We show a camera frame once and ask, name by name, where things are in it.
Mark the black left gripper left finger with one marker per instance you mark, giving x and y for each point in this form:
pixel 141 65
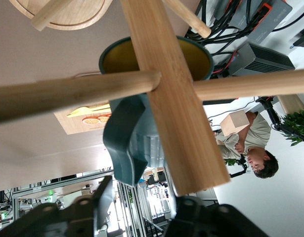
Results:
pixel 67 217

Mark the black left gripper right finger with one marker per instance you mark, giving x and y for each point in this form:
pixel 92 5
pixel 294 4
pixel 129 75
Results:
pixel 203 219

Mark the dark teal cup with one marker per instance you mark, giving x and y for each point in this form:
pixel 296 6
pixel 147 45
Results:
pixel 124 128

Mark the wooden cup rack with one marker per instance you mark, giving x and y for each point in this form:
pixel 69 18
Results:
pixel 176 111

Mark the bamboo cutting board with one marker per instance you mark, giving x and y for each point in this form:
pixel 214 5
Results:
pixel 67 126

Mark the toy orange slice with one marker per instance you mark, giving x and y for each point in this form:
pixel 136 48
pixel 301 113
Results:
pixel 90 121
pixel 104 119

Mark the wooden block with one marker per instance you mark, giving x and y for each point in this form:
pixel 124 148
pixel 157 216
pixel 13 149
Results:
pixel 234 122

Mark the yellow plastic knife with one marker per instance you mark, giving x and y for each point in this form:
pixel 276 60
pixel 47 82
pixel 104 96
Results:
pixel 77 114

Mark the person in beige shirt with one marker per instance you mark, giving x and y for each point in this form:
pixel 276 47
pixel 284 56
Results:
pixel 260 128

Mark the yellow plastic fork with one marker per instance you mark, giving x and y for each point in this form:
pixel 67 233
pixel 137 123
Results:
pixel 99 107

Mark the green plant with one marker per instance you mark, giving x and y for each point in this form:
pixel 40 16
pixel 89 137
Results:
pixel 296 126

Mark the light wooden board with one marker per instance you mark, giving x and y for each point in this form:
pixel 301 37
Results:
pixel 291 103

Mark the grey ribbed power supply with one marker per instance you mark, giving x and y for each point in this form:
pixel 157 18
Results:
pixel 263 59

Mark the grey hub with orange trim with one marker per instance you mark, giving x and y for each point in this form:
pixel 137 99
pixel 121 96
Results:
pixel 273 19
pixel 243 13

